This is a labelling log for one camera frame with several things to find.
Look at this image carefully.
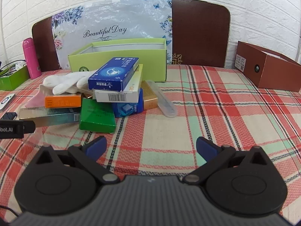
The white charger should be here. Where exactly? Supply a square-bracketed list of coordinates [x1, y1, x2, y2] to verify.
[13, 61, 28, 71]

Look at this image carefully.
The brown shoe box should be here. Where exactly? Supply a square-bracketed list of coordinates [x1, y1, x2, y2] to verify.
[235, 41, 301, 92]

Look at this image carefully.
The long silver teal box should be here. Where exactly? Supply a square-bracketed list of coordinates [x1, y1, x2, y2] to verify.
[18, 105, 82, 127]

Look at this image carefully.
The clear plastic case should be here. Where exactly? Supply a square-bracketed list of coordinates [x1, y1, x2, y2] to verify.
[147, 80, 177, 118]

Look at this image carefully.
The dark green storage box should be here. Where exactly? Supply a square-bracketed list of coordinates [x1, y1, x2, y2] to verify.
[0, 65, 30, 91]

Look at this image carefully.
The white round-button device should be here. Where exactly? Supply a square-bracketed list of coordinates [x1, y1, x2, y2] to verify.
[0, 93, 16, 112]

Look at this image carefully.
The brown wooden headboard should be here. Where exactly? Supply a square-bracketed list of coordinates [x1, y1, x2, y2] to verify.
[32, 0, 231, 72]

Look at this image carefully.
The light green box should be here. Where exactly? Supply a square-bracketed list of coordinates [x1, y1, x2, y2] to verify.
[68, 38, 167, 83]

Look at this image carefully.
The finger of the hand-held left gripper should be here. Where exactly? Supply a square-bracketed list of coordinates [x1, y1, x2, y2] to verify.
[23, 121, 36, 134]

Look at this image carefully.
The green medicine box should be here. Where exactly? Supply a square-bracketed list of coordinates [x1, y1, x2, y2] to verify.
[79, 97, 116, 134]

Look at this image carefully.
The small blue box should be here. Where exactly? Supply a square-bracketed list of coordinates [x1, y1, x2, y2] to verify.
[111, 88, 144, 118]

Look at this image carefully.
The floral plastic bedding package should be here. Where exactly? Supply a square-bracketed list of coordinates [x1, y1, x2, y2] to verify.
[51, 0, 174, 70]

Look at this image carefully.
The plaid bed sheet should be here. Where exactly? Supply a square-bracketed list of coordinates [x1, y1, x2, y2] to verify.
[0, 63, 301, 226]

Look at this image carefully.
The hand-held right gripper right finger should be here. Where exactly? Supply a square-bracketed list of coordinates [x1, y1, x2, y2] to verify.
[182, 137, 271, 184]

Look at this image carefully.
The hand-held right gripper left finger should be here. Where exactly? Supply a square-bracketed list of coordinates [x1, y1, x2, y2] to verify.
[35, 136, 120, 184]

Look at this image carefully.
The tan gold box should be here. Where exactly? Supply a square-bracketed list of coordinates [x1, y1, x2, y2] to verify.
[141, 80, 158, 111]

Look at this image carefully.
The pink thermos bottle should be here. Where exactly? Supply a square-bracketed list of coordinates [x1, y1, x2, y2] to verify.
[22, 38, 42, 80]

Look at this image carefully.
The orange box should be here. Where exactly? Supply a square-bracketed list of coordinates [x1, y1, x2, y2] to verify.
[45, 93, 82, 109]

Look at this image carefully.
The dark blue medicine box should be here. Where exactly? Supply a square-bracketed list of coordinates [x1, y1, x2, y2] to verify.
[88, 57, 139, 91]

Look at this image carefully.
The white yellow medicine box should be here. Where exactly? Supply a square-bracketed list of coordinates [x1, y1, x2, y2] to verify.
[93, 63, 143, 103]

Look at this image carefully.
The white glove pink cuff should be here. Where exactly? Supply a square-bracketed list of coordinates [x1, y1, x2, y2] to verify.
[25, 70, 97, 109]

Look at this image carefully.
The black cable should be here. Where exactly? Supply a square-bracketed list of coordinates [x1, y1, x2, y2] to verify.
[0, 205, 20, 217]

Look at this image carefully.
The black flat device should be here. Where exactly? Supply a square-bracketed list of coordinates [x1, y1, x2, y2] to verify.
[0, 112, 18, 121]

